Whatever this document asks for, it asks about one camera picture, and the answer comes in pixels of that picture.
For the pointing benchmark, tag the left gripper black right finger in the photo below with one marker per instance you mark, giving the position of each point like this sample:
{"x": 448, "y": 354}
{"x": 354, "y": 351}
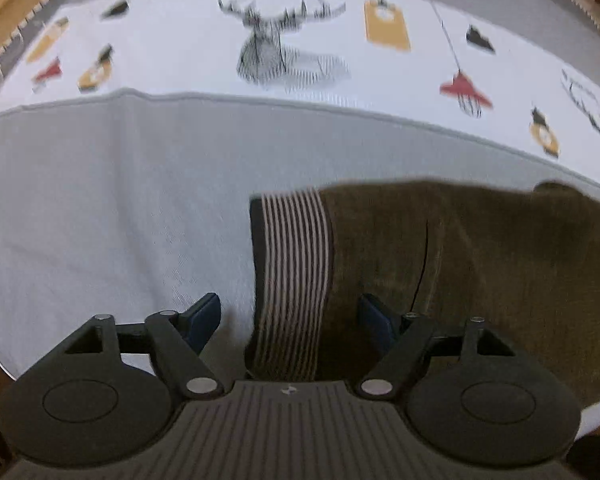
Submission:
{"x": 397, "y": 349}

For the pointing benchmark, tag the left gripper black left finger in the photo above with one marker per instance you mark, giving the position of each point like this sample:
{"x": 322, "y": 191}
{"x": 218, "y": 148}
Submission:
{"x": 155, "y": 360}

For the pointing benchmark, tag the olive corduroy pants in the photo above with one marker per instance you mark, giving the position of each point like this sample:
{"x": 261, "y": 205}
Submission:
{"x": 528, "y": 262}

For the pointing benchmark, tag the white printed deer cloth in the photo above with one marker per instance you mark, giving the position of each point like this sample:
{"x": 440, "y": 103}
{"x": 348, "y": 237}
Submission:
{"x": 419, "y": 60}

